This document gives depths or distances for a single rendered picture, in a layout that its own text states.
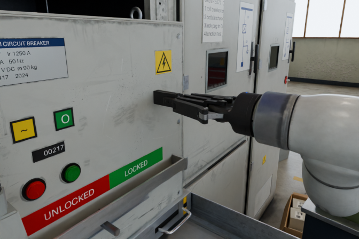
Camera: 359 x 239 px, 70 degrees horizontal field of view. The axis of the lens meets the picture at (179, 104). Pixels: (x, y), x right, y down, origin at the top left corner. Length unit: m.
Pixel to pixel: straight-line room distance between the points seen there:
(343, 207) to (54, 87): 0.51
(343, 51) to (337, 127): 7.94
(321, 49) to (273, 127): 7.99
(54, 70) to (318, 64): 8.17
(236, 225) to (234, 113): 0.41
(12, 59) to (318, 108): 0.41
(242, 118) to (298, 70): 8.11
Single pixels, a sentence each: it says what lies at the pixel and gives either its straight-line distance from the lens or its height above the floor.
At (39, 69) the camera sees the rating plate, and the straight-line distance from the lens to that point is 0.42.
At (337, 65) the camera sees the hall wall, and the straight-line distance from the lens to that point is 8.36.
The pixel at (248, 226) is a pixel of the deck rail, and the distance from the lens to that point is 0.76.
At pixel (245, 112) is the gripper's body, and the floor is 1.24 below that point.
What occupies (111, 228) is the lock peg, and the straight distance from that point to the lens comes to 0.54.
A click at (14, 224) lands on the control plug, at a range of 0.35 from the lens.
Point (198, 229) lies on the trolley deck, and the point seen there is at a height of 0.85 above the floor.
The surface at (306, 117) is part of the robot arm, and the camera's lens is 0.40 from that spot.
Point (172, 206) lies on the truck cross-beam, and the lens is 0.74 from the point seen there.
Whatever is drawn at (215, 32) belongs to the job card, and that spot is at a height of 1.37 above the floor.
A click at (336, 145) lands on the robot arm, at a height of 1.23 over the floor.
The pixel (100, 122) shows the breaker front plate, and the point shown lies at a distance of 0.49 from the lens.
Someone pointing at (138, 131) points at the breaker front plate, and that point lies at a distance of 0.56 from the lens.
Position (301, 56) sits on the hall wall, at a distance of 8.48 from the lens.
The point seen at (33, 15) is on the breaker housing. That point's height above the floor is 1.39.
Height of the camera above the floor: 1.36
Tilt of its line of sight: 15 degrees down
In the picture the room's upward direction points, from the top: straight up
